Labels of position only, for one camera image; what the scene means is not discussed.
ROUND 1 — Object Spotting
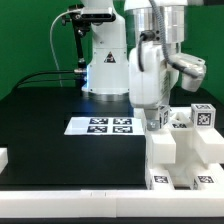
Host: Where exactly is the black base cable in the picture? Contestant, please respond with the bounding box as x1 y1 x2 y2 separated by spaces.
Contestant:
12 69 87 93

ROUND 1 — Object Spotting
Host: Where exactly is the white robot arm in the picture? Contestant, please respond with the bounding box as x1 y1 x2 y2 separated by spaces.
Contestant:
81 0 224 131

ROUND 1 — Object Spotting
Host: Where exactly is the white tagged flat plate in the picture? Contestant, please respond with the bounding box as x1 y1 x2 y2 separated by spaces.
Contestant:
64 117 144 136

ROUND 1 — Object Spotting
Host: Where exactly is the white left fence bar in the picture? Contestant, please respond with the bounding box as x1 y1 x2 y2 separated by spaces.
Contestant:
0 148 8 174

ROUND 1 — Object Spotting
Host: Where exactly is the white chair back frame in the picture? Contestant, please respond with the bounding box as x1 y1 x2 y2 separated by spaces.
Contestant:
134 107 224 164

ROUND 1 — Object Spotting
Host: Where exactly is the white fence bar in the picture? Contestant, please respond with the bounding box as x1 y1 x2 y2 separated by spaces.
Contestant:
0 190 224 218
0 148 8 174

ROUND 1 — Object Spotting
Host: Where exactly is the white front fence bar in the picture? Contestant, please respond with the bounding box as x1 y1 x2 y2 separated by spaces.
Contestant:
0 190 224 218

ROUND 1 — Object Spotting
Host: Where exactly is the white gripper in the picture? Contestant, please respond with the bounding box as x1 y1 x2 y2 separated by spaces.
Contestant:
129 41 206 131

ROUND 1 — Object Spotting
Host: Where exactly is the white tagged cube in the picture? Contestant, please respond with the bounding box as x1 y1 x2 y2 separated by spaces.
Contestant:
191 104 216 128
159 105 170 127

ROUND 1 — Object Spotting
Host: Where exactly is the black rear camera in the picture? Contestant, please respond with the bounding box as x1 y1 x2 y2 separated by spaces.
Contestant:
80 7 116 23

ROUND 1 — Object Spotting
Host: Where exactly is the white chair seat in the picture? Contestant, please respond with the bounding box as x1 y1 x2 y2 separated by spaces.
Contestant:
145 128 224 191

